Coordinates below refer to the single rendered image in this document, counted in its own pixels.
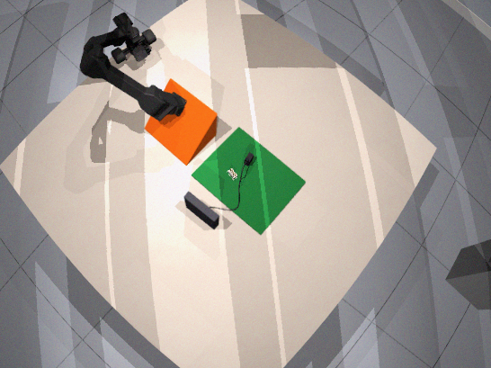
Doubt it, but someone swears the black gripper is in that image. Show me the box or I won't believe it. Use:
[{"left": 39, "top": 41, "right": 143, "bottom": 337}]
[{"left": 111, "top": 29, "right": 156, "bottom": 64}]

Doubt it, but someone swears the black square panel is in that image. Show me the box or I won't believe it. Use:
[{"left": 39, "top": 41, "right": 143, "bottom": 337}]
[{"left": 183, "top": 192, "right": 219, "bottom": 230}]

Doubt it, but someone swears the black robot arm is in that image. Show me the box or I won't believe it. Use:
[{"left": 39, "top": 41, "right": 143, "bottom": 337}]
[{"left": 80, "top": 13, "right": 187, "bottom": 121}]

